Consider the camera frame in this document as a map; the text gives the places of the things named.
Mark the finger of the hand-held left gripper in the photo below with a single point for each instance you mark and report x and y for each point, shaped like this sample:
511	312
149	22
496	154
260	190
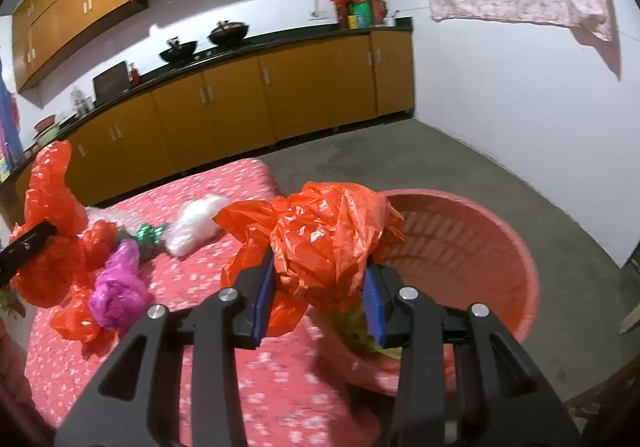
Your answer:
27	242

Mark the beige plank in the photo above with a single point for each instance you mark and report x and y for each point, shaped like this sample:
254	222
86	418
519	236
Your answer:
631	317

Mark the glass jar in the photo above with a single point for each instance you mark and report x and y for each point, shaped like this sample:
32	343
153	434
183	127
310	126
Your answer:
80	102

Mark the pink plastic basin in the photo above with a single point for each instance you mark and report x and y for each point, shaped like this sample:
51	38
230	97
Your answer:
475	267

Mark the black open wok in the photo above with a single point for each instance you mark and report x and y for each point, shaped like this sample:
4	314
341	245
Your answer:
177	52

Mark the green bowl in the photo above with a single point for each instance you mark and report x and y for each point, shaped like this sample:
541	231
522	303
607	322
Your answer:
50	137

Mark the green plastic bag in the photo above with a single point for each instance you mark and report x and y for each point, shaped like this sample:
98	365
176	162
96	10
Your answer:
147	233

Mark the red bottle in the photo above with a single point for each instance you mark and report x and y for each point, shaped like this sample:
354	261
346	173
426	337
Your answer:
133	75

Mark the orange plastic bag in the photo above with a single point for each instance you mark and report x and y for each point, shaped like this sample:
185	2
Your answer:
320	247
50	197

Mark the black wok with lid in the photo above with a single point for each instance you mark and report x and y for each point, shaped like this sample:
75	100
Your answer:
227	32

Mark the red bowl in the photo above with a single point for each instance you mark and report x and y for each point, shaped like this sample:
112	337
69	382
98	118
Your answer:
44	123

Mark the dark cutting board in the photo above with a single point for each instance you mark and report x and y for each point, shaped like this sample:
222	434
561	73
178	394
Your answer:
111	81

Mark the orange kitchen base cabinets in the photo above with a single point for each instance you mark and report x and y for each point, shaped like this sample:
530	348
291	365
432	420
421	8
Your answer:
240	97

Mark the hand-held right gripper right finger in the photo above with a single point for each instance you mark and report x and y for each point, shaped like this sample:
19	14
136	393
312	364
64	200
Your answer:
374	307

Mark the black kitchen countertop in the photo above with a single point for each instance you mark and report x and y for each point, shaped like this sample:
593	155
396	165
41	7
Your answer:
280	41

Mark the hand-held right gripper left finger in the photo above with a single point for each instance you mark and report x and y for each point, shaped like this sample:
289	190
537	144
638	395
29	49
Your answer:
265	299

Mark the white plastic bag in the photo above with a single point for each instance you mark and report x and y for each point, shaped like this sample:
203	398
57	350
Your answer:
200	222

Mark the wooden furniture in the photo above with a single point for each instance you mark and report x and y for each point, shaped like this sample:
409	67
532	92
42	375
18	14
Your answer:
605	392

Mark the green tin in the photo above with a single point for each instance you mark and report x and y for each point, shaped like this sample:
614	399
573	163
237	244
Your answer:
361	12

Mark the purple plastic bag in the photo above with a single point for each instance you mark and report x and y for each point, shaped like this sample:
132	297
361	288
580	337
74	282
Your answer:
117	287

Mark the white cup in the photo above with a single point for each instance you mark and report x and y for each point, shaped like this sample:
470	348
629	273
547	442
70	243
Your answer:
389	20

